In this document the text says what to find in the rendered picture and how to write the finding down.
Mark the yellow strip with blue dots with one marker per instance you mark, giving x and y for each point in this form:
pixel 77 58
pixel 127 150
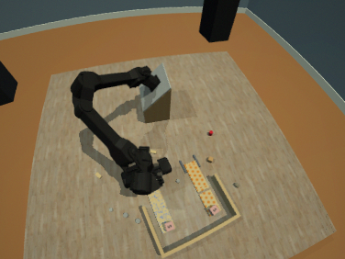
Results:
pixel 155 195

